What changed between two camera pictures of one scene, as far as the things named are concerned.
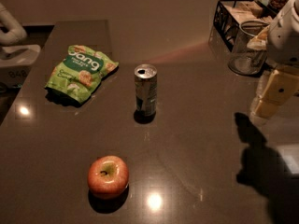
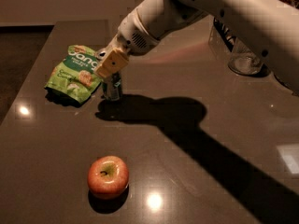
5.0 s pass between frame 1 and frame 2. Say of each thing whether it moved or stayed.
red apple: stayed
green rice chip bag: stayed
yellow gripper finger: moved
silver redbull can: moved
